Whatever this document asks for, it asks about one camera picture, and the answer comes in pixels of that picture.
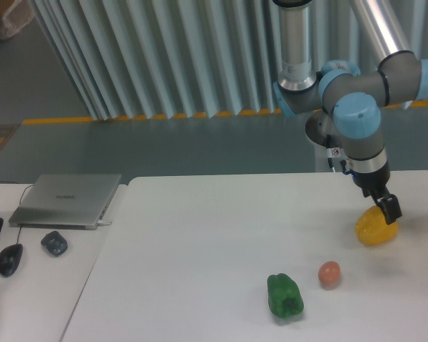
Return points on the corrugated grey partition screen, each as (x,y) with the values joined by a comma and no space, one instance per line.
(168,58)

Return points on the silver closed laptop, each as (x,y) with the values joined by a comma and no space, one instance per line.
(76,201)

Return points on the cardboard box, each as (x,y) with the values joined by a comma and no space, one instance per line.
(14,16)

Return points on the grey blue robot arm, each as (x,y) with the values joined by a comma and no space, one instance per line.
(350,99)

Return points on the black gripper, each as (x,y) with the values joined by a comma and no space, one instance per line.
(371,176)

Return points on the green bell pepper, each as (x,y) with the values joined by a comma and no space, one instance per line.
(284,297)

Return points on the brown egg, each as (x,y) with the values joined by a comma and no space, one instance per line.
(329,273)

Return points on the yellow bell pepper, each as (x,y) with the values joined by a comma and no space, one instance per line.
(371,228)

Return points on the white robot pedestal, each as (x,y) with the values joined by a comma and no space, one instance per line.
(322,134)

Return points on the dark grey earbuds case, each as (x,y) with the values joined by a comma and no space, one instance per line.
(54,243)

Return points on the black computer mouse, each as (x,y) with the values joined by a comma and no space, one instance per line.
(10,258)

